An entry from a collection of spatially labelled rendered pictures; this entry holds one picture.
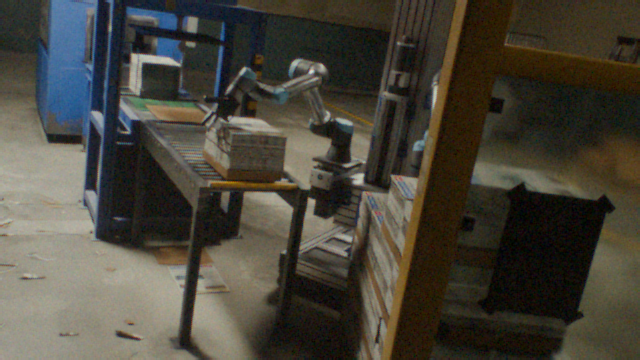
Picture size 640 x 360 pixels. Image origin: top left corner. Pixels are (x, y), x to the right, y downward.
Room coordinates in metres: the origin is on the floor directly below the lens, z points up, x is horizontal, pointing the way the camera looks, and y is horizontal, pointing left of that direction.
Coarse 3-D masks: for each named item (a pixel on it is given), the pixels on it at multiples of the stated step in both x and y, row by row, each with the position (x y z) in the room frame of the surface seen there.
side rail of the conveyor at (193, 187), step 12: (144, 120) 3.95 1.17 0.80; (144, 132) 3.83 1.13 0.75; (156, 132) 3.69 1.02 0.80; (144, 144) 3.80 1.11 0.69; (156, 144) 3.55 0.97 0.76; (168, 144) 3.46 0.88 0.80; (156, 156) 3.53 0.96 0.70; (168, 156) 3.30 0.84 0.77; (180, 156) 3.25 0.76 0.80; (168, 168) 3.28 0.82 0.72; (180, 168) 3.09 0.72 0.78; (192, 168) 3.07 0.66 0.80; (180, 180) 3.07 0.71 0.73; (192, 180) 2.90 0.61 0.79; (204, 180) 2.90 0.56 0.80; (192, 192) 2.88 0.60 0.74; (204, 192) 2.81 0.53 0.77; (192, 204) 2.86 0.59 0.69; (204, 204) 2.81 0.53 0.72
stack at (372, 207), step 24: (360, 216) 3.04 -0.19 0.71; (384, 216) 2.73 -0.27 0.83; (384, 240) 2.45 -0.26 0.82; (360, 264) 2.81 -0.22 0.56; (384, 264) 2.37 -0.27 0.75; (360, 288) 2.70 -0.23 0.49; (384, 288) 2.29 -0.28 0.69; (360, 312) 2.62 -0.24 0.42; (336, 336) 3.08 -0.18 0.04; (360, 336) 2.52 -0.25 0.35; (384, 336) 2.13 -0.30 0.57
